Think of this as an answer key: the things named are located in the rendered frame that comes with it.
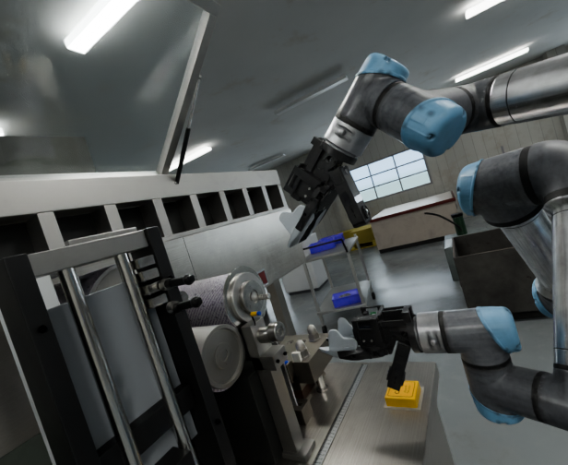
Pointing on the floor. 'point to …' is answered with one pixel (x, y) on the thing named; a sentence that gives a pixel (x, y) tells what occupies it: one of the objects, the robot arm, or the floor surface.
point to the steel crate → (494, 273)
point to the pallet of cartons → (361, 235)
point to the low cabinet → (414, 222)
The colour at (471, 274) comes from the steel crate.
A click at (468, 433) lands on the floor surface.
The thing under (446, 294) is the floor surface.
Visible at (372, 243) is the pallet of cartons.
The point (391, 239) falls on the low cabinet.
